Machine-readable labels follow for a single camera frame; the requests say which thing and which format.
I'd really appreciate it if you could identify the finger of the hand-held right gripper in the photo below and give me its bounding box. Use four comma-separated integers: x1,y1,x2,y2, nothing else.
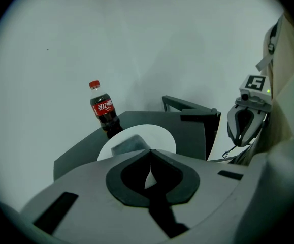
226,105,244,147
240,110,267,147

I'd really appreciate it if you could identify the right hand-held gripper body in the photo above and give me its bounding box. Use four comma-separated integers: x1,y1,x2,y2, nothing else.
235,74,273,113

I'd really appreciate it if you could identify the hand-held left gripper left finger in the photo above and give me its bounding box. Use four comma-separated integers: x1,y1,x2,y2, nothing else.
19,149,171,244

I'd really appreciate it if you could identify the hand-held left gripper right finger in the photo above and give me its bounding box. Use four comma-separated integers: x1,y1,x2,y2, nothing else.
150,149,249,230

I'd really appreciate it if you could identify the black mini fridge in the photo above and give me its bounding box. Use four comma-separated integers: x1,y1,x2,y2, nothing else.
53,95,221,182

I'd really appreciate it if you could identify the dark sponge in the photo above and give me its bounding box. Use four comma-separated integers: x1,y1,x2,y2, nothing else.
110,134,151,157

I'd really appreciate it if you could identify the white round plate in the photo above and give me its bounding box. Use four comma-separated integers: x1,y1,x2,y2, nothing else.
96,124,177,162

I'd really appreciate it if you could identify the person's beige shirt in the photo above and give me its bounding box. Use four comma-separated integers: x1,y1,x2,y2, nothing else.
245,14,294,166

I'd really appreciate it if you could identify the cola bottle red cap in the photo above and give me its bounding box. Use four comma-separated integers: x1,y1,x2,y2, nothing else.
88,80,123,139

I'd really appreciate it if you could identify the thin black cable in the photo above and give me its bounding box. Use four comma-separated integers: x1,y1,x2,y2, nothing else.
222,145,251,162

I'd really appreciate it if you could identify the grey shoulder strap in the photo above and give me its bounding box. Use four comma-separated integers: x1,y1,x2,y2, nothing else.
255,15,284,72

